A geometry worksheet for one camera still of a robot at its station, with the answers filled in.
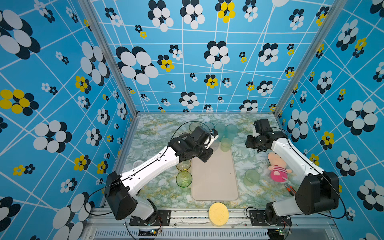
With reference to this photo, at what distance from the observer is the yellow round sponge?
28.3 inches

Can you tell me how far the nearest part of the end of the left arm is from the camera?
51cm

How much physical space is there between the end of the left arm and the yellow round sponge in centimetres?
32
